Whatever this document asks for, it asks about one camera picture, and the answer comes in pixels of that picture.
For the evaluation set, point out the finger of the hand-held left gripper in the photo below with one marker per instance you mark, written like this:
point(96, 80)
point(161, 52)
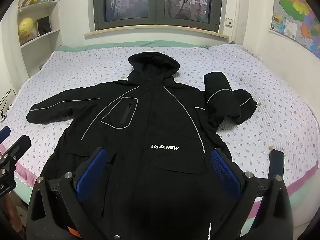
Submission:
point(4, 133)
point(20, 145)

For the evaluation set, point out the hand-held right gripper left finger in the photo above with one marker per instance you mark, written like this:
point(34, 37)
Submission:
point(92, 173)

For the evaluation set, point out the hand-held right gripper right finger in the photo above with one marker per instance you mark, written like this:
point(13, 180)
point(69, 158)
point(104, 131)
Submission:
point(225, 173)

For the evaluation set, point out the black hooded jacket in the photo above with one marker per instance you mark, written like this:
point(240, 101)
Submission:
point(160, 120)

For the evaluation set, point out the white paper bag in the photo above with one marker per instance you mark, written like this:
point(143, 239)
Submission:
point(6, 106)

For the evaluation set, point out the floral quilted bed cover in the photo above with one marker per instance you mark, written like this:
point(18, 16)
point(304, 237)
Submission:
point(75, 65)

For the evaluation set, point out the white bookshelf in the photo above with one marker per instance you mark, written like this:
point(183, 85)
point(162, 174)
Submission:
point(52, 45)

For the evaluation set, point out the black box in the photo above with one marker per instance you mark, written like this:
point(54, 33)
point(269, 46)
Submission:
point(44, 25)

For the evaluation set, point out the beige windowsill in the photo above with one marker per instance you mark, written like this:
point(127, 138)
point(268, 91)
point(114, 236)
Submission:
point(155, 31)

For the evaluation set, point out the dark framed window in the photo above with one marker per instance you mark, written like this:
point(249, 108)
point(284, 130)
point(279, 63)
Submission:
point(160, 2)

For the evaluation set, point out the white wall switch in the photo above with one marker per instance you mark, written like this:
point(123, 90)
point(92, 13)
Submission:
point(229, 22)

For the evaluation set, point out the colourful wall map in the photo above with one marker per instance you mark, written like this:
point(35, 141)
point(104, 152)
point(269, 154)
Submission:
point(297, 10)

